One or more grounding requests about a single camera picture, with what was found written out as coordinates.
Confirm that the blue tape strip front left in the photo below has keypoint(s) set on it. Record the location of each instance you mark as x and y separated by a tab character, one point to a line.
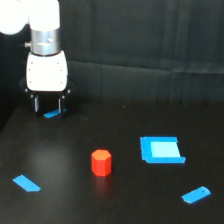
26	184

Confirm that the red hexagonal block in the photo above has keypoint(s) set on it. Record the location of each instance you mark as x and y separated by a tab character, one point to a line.
101	162

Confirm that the blue tape strip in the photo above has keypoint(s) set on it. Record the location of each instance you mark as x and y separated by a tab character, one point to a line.
196	195
52	114
26	184

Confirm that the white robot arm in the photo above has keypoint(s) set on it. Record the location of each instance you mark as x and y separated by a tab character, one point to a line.
43	18

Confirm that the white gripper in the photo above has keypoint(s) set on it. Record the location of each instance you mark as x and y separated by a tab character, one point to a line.
46	74

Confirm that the blue square tape marker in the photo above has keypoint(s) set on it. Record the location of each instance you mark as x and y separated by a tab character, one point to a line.
161	150

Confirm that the blue tape strip back left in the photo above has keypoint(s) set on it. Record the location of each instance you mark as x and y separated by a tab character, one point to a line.
52	114

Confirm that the blue tape strip front right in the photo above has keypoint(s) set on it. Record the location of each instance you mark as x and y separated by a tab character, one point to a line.
196	195

